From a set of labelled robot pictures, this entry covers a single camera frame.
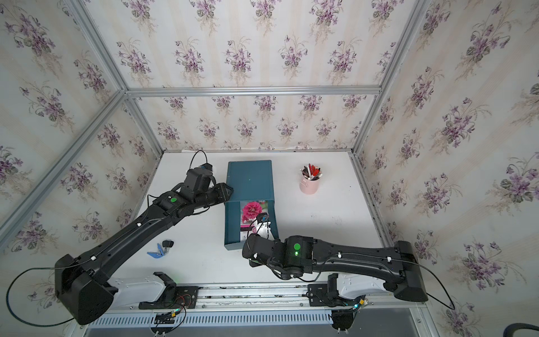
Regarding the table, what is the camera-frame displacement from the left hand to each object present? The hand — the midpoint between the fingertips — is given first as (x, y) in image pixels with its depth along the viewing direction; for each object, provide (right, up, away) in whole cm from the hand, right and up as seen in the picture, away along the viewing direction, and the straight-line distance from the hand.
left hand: (233, 193), depth 77 cm
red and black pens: (+34, +7, +20) cm, 40 cm away
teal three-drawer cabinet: (+6, +4, +3) cm, 8 cm away
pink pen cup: (+32, +1, +20) cm, 38 cm away
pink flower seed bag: (+6, -7, +1) cm, 9 cm away
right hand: (+8, -18, -10) cm, 22 cm away
